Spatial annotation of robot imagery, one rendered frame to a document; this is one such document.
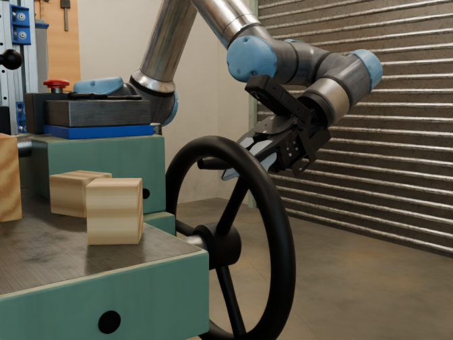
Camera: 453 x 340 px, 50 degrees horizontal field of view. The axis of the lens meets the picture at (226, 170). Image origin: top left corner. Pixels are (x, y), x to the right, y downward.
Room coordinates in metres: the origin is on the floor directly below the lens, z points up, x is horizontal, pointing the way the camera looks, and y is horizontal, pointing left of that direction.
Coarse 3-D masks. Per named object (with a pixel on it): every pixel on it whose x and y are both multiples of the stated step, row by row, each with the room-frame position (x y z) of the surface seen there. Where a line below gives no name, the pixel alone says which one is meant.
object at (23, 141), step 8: (0, 112) 0.48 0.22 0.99; (8, 112) 0.49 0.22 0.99; (0, 120) 0.48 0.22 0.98; (8, 120) 0.49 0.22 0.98; (0, 128) 0.48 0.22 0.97; (8, 128) 0.49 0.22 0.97; (16, 136) 0.53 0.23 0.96; (24, 136) 0.53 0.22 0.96; (32, 136) 0.54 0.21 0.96; (40, 136) 0.54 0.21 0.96; (48, 136) 0.54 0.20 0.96; (24, 144) 0.53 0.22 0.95; (24, 152) 0.53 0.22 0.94
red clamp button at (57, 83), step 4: (48, 80) 0.58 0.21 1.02; (52, 80) 0.58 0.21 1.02; (56, 80) 0.58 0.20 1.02; (60, 80) 0.58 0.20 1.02; (64, 80) 0.59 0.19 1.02; (44, 84) 0.58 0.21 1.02; (48, 84) 0.58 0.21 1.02; (52, 84) 0.58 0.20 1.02; (56, 84) 0.58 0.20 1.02; (60, 84) 0.58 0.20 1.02; (64, 84) 0.59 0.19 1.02; (68, 84) 0.59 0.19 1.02
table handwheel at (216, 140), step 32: (192, 160) 0.66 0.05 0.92; (224, 160) 0.59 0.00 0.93; (256, 160) 0.56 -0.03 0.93; (256, 192) 0.53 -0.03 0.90; (224, 224) 0.59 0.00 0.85; (288, 224) 0.52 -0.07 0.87; (224, 256) 0.59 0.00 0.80; (288, 256) 0.50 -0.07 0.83; (224, 288) 0.59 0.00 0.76; (288, 288) 0.50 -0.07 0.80
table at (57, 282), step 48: (0, 240) 0.34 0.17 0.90; (48, 240) 0.34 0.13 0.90; (144, 240) 0.34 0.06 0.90; (0, 288) 0.25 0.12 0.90; (48, 288) 0.26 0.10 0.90; (96, 288) 0.27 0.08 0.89; (144, 288) 0.29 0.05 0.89; (192, 288) 0.31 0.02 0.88; (0, 336) 0.24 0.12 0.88; (48, 336) 0.26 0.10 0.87; (96, 336) 0.27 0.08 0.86; (144, 336) 0.29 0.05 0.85; (192, 336) 0.31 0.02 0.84
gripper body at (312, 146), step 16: (304, 96) 0.80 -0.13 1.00; (320, 112) 0.79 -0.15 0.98; (256, 128) 0.78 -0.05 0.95; (272, 128) 0.75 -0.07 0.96; (288, 128) 0.73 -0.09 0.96; (304, 128) 0.76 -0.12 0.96; (320, 128) 0.80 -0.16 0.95; (304, 144) 0.76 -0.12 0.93; (320, 144) 0.80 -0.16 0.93; (288, 160) 0.75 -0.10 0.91
